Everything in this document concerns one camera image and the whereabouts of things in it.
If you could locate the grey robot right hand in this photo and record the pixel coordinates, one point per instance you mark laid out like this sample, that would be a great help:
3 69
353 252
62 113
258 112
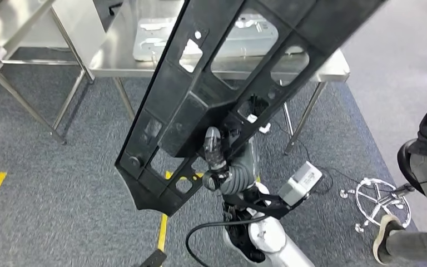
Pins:
213 151

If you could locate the black stool seat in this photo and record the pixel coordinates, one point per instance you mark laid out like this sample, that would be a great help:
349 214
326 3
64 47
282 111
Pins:
407 166

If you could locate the stamped grey metal panel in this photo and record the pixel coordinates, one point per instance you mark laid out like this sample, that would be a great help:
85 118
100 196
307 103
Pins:
151 40

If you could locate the white power strip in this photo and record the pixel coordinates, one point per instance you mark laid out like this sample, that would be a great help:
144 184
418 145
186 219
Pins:
264 128

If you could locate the steel side table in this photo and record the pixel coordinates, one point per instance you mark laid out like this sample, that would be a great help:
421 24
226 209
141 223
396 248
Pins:
11 25

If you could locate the black robot left foot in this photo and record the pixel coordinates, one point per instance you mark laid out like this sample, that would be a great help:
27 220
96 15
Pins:
154 259

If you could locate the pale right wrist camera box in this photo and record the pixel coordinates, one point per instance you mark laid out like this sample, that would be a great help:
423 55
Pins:
302 184

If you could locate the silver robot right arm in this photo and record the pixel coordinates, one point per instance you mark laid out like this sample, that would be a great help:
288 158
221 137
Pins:
272 239

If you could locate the long black plastic part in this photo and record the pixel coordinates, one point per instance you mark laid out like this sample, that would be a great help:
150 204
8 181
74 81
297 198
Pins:
184 110

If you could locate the white cabinet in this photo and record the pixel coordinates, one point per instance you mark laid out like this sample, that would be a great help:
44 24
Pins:
77 33

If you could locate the steel workbench table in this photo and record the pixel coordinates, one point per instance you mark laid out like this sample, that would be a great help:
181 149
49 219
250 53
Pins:
117 55

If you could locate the chrome stool base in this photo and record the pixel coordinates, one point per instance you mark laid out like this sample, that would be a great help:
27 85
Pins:
379 206

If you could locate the yellow floor tape square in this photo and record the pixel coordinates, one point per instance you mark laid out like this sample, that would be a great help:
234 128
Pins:
162 232

